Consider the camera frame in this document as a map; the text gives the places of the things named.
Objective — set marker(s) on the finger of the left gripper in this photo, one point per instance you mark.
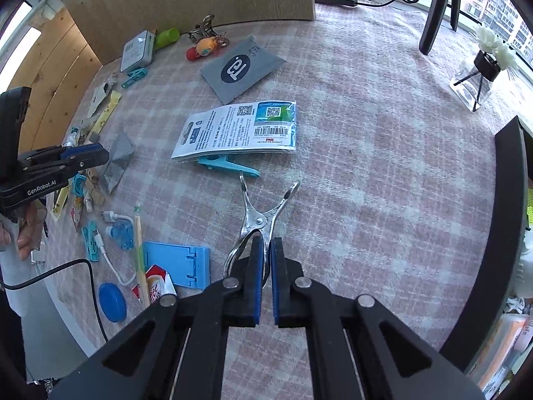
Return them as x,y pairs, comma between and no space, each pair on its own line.
81,149

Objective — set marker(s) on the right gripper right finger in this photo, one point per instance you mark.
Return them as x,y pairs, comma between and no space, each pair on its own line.
357,348

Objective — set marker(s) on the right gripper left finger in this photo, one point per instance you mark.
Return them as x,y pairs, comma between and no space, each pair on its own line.
176,348

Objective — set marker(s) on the grey foil pouch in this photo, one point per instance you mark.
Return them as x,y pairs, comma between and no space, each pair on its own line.
120,155

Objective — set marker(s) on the clear plastic bag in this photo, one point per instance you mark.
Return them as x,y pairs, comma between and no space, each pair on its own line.
73,138

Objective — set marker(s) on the teal clothes peg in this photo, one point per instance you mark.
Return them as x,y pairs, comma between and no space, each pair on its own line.
134,76
91,247
225,163

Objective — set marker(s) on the chopsticks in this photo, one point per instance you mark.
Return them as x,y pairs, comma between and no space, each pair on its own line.
143,289

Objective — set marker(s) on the metal clamp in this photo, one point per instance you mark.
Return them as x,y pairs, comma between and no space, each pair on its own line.
255,221

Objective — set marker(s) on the blue white product package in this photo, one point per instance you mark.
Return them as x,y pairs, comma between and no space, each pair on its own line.
257,127

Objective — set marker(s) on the long yellow sachet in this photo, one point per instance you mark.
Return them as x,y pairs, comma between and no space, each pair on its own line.
95,130

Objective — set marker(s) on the person left hand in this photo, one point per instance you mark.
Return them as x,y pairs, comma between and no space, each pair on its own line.
30,232

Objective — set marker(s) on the big blue clothes peg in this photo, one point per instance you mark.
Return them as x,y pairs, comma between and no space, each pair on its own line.
78,185

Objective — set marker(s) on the wooden clothes peg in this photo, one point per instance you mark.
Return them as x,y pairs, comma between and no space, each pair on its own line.
92,185

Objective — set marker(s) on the small white tube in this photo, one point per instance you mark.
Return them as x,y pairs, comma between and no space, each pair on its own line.
88,203

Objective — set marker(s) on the small red snack sachet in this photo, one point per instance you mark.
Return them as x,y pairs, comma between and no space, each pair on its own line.
159,283

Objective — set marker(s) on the red coffee mate sachet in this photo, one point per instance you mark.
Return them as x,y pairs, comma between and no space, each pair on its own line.
76,212

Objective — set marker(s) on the blue round lid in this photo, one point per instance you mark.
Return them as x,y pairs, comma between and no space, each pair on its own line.
112,302

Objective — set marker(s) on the blue sanitizer bottle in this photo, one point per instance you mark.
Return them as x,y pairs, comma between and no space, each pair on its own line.
122,233

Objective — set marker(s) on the blue phone stand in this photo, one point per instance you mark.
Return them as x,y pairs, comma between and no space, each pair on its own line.
187,266

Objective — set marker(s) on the green plastic tube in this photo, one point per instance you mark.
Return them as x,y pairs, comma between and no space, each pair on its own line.
166,38

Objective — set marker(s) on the metal carabiner clip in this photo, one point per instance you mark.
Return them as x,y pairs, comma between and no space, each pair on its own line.
202,30

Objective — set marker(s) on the black tray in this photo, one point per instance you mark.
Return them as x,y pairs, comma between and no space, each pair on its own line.
513,147

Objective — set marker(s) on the white flower vase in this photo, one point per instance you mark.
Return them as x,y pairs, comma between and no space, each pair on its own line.
473,81

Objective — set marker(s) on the orange toy keychain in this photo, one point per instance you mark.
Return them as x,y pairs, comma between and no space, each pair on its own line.
206,47

